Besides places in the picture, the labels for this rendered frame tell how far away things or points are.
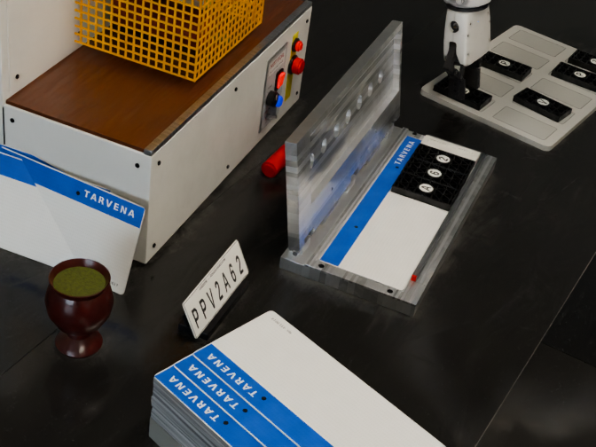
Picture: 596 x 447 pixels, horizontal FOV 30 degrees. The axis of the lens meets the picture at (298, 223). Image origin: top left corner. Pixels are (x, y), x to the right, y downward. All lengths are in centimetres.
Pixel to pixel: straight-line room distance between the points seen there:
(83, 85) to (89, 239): 22
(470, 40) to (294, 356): 86
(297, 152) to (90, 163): 28
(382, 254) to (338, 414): 42
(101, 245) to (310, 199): 30
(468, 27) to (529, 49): 35
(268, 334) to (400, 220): 43
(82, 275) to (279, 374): 29
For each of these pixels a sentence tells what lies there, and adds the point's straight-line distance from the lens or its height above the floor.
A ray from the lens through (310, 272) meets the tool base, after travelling 159.
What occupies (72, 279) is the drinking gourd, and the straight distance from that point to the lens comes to 141.
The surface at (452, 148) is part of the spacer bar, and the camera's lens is 189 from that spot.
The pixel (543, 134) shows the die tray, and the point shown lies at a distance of 204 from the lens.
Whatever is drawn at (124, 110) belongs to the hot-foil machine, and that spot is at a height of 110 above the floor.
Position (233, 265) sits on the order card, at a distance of 154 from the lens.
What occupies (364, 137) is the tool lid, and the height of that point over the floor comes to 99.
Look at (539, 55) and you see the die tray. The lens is 231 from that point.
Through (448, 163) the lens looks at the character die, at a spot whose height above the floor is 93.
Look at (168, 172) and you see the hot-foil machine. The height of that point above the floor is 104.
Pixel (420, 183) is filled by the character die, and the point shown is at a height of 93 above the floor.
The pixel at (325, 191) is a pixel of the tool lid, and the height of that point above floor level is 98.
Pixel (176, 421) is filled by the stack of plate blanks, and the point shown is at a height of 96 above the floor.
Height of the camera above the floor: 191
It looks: 36 degrees down
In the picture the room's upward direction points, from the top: 9 degrees clockwise
